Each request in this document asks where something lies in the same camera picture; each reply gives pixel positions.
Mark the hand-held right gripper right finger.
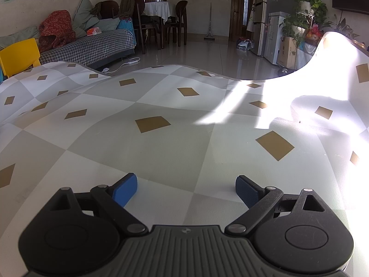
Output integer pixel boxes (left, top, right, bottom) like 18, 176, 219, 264
225, 175, 329, 235

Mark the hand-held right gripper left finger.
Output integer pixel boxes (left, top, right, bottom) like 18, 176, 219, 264
43, 173, 149, 235

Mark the cardboard box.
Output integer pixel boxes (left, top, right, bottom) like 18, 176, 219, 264
277, 36, 299, 70

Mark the plastic bag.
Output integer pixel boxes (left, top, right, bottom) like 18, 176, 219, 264
236, 37, 256, 51

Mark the houndstooth covered sofa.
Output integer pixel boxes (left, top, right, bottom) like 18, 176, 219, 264
39, 29, 135, 68

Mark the floor mop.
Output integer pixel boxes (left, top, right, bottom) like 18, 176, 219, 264
203, 2, 216, 41

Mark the white appliance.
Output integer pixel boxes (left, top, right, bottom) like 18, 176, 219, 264
265, 12, 292, 64

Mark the blue printed cloth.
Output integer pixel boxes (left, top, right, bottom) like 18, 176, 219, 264
119, 17, 135, 47

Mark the grey refrigerator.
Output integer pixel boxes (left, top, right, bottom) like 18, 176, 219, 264
250, 0, 300, 56

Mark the pile of fruit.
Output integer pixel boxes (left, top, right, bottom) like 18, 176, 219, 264
306, 24, 324, 45

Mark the yellow plastic chair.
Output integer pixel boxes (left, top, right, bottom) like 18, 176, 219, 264
0, 38, 41, 78

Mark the red patterned cloth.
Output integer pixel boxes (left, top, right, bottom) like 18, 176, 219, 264
38, 10, 76, 53

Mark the pale green cushion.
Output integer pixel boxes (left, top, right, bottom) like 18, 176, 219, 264
72, 0, 100, 38

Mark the dark wooden dining chair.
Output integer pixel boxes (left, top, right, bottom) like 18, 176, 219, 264
95, 0, 120, 18
165, 0, 188, 47

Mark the dining table with white cloth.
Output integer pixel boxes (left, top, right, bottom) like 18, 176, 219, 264
143, 1, 171, 25

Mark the dark wooden door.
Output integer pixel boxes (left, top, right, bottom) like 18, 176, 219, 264
229, 0, 257, 41

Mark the dark leafy potted plant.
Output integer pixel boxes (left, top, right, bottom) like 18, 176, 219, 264
329, 14, 361, 40

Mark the green leafy potted plant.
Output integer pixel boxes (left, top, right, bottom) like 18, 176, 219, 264
281, 0, 329, 47

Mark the white power strip with cable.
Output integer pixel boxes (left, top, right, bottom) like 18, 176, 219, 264
102, 58, 142, 74

